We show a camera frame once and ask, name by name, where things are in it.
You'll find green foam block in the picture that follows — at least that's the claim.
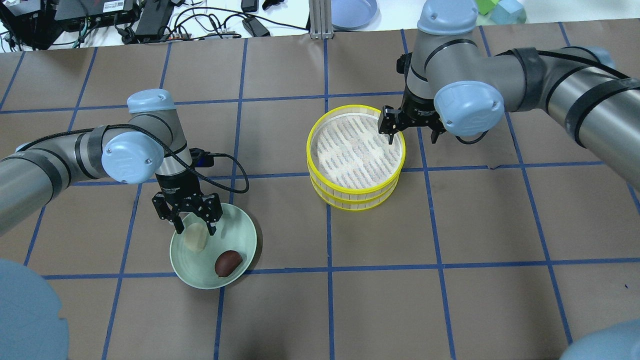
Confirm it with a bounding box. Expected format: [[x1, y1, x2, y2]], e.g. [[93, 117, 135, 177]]
[[475, 0, 500, 16]]

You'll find yellow steamer layer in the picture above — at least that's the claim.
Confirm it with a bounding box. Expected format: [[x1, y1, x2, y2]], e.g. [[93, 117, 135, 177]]
[[305, 104, 406, 196], [310, 174, 400, 212]]

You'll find brown bun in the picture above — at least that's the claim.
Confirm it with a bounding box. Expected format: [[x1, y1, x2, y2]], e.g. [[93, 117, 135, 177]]
[[214, 250, 243, 278]]

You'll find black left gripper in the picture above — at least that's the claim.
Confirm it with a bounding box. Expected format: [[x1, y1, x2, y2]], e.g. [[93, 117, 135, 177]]
[[151, 170, 223, 236]]

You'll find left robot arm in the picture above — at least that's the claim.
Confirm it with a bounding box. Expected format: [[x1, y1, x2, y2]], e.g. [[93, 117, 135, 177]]
[[0, 88, 223, 235]]

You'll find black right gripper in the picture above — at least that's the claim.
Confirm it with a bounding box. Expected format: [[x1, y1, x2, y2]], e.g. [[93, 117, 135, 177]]
[[378, 89, 447, 145]]

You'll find blue foam block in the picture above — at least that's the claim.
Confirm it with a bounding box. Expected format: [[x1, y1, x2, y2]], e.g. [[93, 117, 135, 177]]
[[489, 0, 527, 25]]

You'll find white steamer cloth liner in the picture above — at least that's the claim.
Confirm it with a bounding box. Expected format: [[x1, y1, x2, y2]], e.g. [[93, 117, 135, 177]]
[[310, 112, 405, 190]]

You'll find yellow top steamer layer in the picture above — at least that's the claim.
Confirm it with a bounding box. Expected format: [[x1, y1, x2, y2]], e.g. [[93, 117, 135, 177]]
[[305, 104, 406, 196]]

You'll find black electronics box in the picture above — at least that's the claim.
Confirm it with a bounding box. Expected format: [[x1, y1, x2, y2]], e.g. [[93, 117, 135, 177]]
[[54, 0, 141, 24]]

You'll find white bun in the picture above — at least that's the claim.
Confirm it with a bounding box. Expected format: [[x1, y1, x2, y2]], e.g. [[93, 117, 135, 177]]
[[182, 222, 209, 253]]

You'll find blue plate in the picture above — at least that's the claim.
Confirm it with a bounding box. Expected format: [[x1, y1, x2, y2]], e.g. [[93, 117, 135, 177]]
[[331, 0, 378, 31]]

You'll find yellow bottom steamer layer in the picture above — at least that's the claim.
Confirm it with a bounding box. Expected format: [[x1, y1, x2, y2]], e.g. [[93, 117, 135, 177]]
[[310, 174, 400, 212]]

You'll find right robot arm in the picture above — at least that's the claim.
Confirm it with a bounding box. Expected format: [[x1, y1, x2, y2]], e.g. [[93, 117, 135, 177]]
[[377, 0, 640, 190]]

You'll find light green plate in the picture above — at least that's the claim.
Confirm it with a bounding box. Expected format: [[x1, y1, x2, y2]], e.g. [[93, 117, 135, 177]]
[[169, 203, 259, 290]]

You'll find black power adapter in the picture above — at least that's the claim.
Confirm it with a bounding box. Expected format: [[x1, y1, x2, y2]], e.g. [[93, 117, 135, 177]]
[[241, 17, 271, 38]]

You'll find aluminium frame post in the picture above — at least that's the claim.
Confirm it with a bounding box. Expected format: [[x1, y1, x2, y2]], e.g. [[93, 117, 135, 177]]
[[308, 0, 334, 40]]

